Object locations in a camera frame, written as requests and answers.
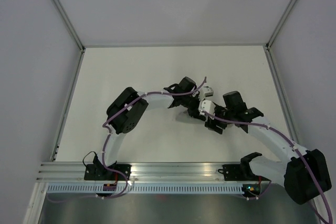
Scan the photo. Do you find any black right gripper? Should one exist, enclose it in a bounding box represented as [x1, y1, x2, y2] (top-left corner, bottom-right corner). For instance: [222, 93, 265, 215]
[205, 102, 235, 134]

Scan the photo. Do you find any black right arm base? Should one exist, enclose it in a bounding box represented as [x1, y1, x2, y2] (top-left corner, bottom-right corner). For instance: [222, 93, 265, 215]
[217, 163, 269, 182]

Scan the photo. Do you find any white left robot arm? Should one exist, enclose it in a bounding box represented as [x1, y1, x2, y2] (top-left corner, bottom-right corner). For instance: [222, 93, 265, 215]
[93, 77, 213, 180]

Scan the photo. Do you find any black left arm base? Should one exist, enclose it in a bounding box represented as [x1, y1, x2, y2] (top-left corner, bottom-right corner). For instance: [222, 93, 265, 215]
[84, 163, 132, 181]

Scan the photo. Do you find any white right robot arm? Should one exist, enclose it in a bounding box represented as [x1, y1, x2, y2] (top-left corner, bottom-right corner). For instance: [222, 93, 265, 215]
[199, 91, 332, 205]

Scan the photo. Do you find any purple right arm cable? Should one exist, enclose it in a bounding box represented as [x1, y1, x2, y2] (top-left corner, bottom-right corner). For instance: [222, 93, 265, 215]
[203, 111, 332, 224]

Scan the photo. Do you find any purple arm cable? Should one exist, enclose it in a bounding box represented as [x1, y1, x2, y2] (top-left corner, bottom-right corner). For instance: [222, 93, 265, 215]
[47, 76, 208, 204]
[203, 111, 332, 224]

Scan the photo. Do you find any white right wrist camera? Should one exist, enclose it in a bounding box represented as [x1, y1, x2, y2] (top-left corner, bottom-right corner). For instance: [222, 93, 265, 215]
[198, 100, 216, 116]

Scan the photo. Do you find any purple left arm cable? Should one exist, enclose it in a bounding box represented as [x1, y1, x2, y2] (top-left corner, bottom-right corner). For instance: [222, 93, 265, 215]
[47, 76, 208, 204]

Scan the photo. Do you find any white slotted cable duct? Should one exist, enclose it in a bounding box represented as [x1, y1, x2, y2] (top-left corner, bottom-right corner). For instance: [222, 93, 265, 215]
[47, 183, 243, 195]

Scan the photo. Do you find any aluminium right frame post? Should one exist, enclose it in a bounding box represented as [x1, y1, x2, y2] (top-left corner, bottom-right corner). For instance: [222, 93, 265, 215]
[265, 0, 299, 50]

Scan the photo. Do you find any aluminium frame post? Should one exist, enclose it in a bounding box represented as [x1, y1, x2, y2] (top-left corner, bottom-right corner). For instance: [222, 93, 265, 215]
[265, 0, 299, 50]
[51, 0, 85, 52]

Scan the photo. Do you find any aluminium front rail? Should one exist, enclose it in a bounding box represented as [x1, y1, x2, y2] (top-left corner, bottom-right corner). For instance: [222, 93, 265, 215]
[36, 162, 323, 184]

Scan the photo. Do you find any aluminium left frame post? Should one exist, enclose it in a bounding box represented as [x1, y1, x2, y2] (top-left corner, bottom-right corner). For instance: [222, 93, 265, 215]
[51, 0, 85, 52]

